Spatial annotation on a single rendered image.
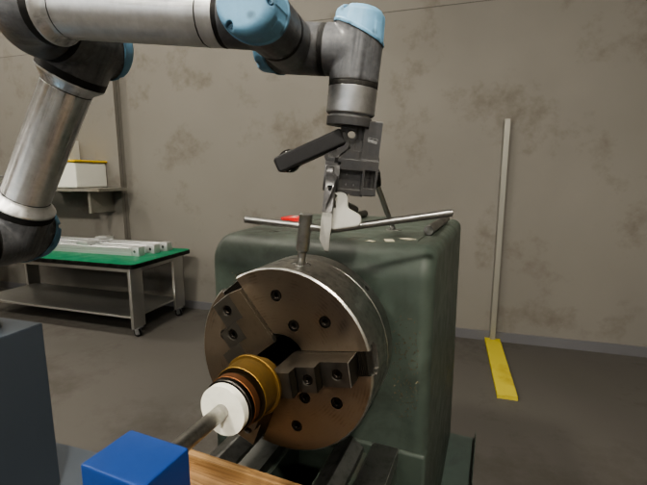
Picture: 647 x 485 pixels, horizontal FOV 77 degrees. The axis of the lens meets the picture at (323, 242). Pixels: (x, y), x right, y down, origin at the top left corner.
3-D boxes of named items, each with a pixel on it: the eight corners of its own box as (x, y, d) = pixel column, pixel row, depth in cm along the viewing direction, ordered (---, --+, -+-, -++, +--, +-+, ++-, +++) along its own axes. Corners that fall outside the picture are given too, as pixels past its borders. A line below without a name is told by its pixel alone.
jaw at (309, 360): (302, 340, 68) (371, 340, 63) (307, 369, 68) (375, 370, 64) (269, 368, 58) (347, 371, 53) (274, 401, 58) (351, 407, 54)
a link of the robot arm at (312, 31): (242, 1, 57) (318, 2, 54) (271, 29, 67) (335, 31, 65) (238, 61, 58) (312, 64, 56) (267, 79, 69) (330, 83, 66)
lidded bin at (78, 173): (110, 187, 432) (107, 161, 428) (77, 188, 394) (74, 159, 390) (74, 187, 446) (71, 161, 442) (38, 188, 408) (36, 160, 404)
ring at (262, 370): (237, 342, 63) (197, 367, 55) (290, 351, 59) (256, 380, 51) (239, 397, 64) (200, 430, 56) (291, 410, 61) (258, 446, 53)
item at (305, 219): (292, 282, 67) (298, 214, 65) (293, 278, 69) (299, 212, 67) (304, 283, 67) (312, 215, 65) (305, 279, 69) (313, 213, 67)
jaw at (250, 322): (269, 345, 71) (231, 290, 72) (288, 332, 69) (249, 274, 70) (231, 373, 61) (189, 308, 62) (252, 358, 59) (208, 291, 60)
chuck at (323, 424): (228, 392, 84) (237, 243, 77) (375, 446, 72) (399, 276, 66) (199, 416, 76) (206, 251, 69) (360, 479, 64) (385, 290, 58)
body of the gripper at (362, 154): (375, 201, 61) (384, 118, 59) (318, 195, 62) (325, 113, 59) (371, 196, 69) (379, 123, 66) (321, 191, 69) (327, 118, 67)
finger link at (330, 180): (332, 208, 57) (338, 157, 61) (322, 207, 58) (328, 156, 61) (331, 223, 62) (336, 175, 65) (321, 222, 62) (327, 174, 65)
